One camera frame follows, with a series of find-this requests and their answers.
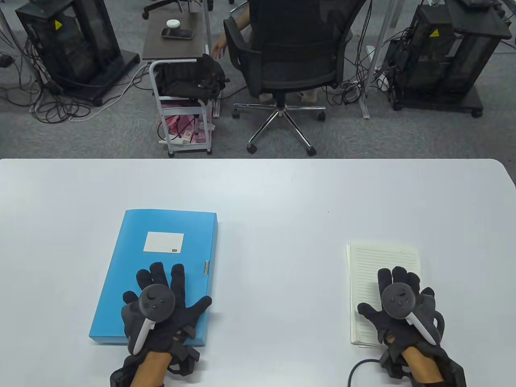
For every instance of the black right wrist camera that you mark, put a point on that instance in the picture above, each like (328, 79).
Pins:
(391, 363)

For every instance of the white round device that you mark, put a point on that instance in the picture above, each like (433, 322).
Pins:
(173, 23)

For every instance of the grey left hand controller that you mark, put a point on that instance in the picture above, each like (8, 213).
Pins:
(157, 302)

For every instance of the black chair base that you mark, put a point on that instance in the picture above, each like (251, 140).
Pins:
(161, 4)

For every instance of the grey right hand controller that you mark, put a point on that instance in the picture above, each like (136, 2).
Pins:
(399, 300)

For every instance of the black equipment rack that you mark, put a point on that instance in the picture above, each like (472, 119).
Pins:
(435, 60)
(68, 40)

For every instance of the black mesh office chair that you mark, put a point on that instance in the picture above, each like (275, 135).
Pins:
(298, 40)

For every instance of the white power strip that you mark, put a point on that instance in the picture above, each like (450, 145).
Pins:
(177, 141)

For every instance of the blue file box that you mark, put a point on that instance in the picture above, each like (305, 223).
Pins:
(121, 290)

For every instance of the white metal table leg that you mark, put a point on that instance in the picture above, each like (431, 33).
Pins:
(374, 72)
(207, 32)

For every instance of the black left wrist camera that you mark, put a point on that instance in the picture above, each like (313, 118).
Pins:
(186, 354)

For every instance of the grey hand controller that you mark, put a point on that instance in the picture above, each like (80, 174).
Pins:
(157, 302)
(399, 300)

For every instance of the white cart with brown top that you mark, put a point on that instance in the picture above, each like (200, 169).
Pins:
(173, 50)

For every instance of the person's right forearm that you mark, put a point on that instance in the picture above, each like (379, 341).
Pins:
(421, 369)

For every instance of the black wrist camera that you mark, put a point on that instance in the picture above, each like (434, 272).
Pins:
(186, 354)
(391, 363)

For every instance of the person's right hand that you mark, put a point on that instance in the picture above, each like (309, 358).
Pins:
(425, 310)

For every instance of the person's left forearm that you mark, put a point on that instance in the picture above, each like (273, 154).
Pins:
(150, 370)

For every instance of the person's left hand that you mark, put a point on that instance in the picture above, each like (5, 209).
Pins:
(179, 282)

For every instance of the black smartphone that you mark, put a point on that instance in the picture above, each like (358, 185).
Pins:
(177, 34)

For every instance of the black backpack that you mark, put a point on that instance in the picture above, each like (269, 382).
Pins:
(189, 78)

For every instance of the pink bags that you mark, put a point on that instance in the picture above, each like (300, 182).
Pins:
(177, 123)

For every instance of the black power adapter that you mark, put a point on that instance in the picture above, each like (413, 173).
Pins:
(6, 60)

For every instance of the stack of lined papers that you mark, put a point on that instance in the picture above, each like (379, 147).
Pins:
(383, 258)

